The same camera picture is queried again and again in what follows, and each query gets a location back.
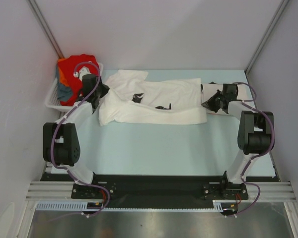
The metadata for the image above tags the white printed t shirt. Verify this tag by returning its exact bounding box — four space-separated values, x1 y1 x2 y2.
99 70 207 126

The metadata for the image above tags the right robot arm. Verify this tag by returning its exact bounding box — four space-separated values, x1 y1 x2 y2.
201 82 275 199

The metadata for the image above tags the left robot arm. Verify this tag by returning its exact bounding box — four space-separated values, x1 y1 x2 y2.
43 74 109 198

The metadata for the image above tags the red t shirt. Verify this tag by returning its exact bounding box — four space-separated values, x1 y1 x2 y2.
59 54 99 106

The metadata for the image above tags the orange garment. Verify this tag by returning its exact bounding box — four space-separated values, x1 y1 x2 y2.
56 58 69 87

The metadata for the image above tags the grey blue garment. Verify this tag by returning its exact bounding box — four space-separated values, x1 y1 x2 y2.
55 66 73 102

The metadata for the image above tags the white plastic basket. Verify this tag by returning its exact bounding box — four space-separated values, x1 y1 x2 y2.
45 59 103 112

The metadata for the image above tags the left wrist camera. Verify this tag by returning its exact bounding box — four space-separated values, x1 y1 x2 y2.
74 66 91 81

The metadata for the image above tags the left corner aluminium post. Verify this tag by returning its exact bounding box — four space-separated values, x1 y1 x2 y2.
26 0 64 59

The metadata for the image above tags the corner aluminium post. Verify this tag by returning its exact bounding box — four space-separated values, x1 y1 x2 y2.
244 0 292 77
26 0 64 59

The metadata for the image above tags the right corner aluminium post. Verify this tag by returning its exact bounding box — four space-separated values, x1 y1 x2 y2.
244 0 292 77

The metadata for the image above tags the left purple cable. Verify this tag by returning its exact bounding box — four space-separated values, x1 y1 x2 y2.
51 61 111 219

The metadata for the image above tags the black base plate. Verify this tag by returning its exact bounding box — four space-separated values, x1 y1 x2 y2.
40 173 278 209

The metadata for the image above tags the slotted cable duct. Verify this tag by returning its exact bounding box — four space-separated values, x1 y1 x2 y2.
35 200 237 214

